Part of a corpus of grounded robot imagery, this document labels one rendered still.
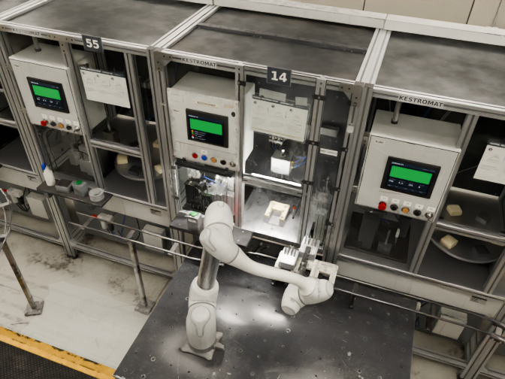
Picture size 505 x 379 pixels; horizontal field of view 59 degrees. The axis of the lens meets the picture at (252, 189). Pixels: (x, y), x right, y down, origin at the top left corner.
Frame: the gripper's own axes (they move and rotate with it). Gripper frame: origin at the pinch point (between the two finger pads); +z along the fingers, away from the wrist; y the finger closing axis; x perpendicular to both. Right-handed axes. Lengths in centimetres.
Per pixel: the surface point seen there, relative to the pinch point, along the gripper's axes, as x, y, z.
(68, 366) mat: 144, -102, -65
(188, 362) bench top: 47, -35, -66
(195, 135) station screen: 75, 53, 17
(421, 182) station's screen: -49, 56, 15
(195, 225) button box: 73, -8, 6
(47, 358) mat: 161, -102, -65
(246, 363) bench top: 17, -35, -57
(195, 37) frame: 87, 96, 50
